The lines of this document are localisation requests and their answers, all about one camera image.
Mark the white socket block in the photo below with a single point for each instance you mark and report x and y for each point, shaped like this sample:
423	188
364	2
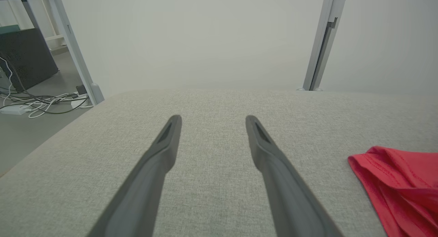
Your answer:
79	102

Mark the red jersey with black number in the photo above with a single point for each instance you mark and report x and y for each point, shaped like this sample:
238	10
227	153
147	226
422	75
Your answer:
403	189

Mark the black power adapter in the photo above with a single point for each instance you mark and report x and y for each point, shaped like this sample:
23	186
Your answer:
81	89

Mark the grey slanted frame post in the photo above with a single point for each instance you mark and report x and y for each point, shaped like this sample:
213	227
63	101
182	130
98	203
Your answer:
72	41

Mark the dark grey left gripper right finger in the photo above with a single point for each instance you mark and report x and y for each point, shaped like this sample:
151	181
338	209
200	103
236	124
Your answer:
291	199

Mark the dark grey panel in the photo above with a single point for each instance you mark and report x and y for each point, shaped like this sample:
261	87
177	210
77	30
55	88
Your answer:
27	59

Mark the white power strip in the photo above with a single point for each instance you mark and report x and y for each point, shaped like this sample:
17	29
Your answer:
13	110

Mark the grey double partition post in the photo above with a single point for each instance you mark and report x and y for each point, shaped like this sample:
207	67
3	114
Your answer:
320	41

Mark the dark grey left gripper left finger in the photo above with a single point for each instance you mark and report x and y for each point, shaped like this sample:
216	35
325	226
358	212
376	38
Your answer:
143	189

